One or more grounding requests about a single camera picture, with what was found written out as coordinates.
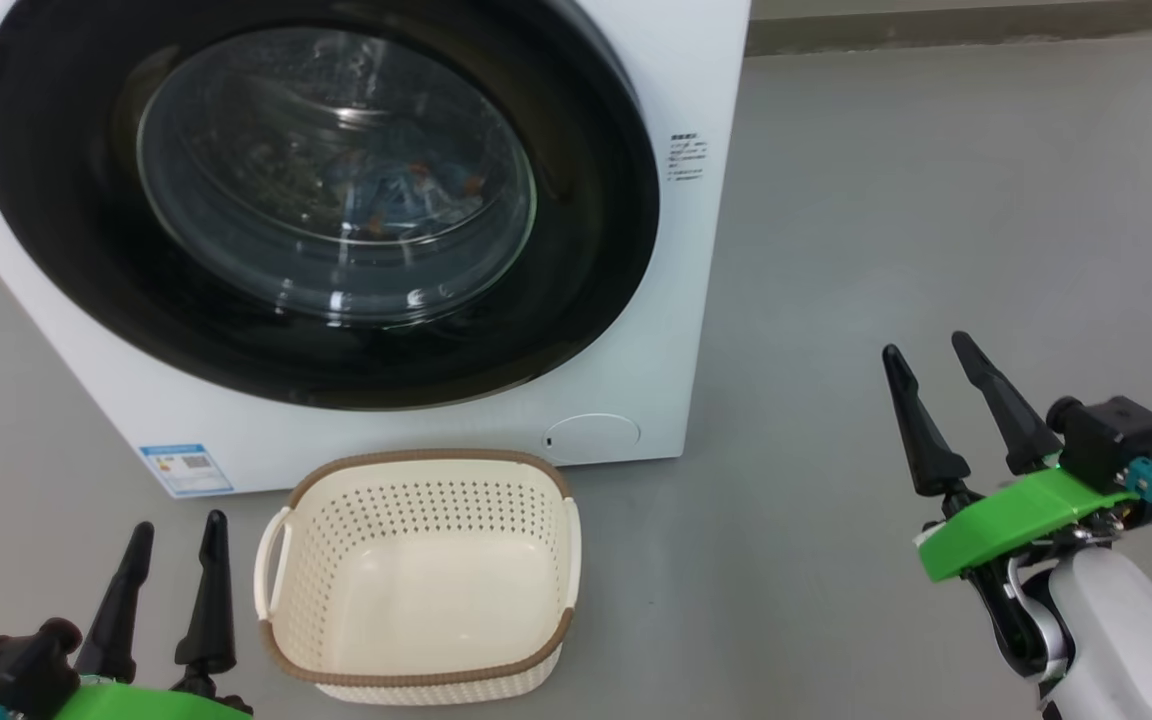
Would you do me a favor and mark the blue orange-patterned garment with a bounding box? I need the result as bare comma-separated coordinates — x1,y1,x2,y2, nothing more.
314,150,489,243

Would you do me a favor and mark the stainless steel washing machine drum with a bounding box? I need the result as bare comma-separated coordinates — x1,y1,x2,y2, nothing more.
141,30,535,301

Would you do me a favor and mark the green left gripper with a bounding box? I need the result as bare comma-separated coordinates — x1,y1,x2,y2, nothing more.
53,510,256,720

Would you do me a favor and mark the white front-load washing machine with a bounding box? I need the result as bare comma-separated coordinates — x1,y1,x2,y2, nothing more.
0,0,753,499

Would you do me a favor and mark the cream perforated laundry basket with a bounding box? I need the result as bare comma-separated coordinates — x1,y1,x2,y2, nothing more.
253,448,584,707

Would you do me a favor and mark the round white filter cover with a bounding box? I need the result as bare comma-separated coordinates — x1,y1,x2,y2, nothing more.
540,412,643,467

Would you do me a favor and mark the blue energy label sticker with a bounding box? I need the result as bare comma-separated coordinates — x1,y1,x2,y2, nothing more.
138,443,236,499

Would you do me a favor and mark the black glass washer door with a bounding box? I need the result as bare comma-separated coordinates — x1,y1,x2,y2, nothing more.
0,0,662,412

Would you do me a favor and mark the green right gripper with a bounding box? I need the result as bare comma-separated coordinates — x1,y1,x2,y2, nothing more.
880,331,1143,587

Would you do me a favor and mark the small printed text label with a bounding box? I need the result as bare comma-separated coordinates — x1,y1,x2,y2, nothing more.
665,132,710,184

